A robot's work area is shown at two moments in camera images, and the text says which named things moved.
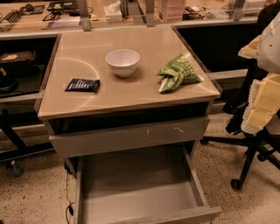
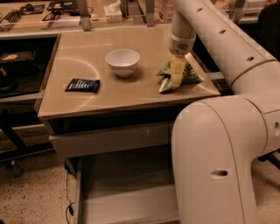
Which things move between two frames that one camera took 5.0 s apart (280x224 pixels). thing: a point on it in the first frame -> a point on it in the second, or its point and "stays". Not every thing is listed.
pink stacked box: [168, 10] stays
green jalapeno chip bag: [176, 73] stays
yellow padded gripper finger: [262, 102] -> [178, 63]
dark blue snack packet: [84, 85] stays
